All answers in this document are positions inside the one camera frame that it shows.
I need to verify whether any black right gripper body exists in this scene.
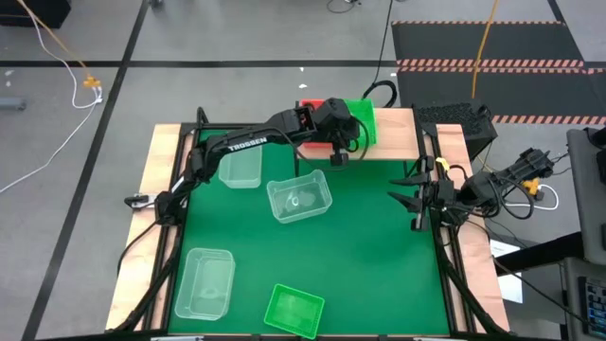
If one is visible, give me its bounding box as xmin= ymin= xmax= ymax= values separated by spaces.
xmin=410 ymin=156 xmax=460 ymax=232

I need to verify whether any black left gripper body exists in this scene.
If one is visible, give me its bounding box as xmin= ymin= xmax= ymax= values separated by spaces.
xmin=313 ymin=97 xmax=361 ymax=168

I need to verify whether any green plastic mesh basket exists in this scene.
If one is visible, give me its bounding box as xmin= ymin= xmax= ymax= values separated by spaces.
xmin=262 ymin=282 xmax=327 ymax=341
xmin=343 ymin=98 xmax=379 ymax=147

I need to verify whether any red plastic mesh basket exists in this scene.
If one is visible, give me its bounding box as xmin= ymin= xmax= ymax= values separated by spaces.
xmin=300 ymin=98 xmax=335 ymax=149

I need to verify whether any clear plastic basket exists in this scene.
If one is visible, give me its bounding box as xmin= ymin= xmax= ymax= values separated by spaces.
xmin=217 ymin=144 xmax=263 ymax=189
xmin=173 ymin=246 xmax=237 ymax=322
xmin=265 ymin=169 xmax=333 ymax=224

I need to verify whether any wooden shelf with black legs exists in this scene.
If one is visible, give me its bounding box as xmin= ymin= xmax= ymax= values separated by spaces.
xmin=294 ymin=100 xmax=423 ymax=179

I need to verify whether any green table mat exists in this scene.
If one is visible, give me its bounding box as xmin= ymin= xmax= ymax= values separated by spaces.
xmin=168 ymin=128 xmax=451 ymax=335

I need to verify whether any black beam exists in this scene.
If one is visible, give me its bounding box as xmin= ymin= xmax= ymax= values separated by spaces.
xmin=494 ymin=231 xmax=584 ymax=276

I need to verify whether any black device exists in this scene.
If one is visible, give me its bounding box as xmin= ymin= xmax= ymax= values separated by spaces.
xmin=585 ymin=126 xmax=606 ymax=187

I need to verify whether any grey cabinet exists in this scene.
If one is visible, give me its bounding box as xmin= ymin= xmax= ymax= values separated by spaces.
xmin=561 ymin=258 xmax=606 ymax=341

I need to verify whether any black hazard-striped floor mat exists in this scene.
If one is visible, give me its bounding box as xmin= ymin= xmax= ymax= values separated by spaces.
xmin=391 ymin=20 xmax=606 ymax=127

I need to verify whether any black keypad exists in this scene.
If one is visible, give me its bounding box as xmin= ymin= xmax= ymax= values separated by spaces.
xmin=578 ymin=277 xmax=606 ymax=340

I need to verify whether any black metal clamp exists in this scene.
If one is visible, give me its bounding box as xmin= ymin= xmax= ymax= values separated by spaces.
xmin=124 ymin=192 xmax=158 ymax=210

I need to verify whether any black box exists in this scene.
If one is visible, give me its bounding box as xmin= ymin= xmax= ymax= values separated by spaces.
xmin=0 ymin=0 xmax=72 ymax=28

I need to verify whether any black coiled cable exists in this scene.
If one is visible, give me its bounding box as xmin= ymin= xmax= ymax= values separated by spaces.
xmin=360 ymin=0 xmax=399 ymax=109

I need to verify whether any yellow cable connector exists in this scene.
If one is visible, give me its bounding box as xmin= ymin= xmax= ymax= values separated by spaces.
xmin=522 ymin=177 xmax=544 ymax=197

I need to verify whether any white power cable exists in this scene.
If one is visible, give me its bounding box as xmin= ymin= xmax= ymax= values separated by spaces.
xmin=506 ymin=183 xmax=561 ymax=212
xmin=0 ymin=0 xmax=104 ymax=195

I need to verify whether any thin black cable loop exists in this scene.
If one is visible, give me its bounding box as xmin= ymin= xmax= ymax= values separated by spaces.
xmin=326 ymin=0 xmax=361 ymax=15

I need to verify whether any yellow hanging cable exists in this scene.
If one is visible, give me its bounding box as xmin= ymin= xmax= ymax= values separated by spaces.
xmin=471 ymin=0 xmax=501 ymax=99

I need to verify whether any orange extension cable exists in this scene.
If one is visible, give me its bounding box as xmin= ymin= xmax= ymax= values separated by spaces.
xmin=13 ymin=0 xmax=95 ymax=82

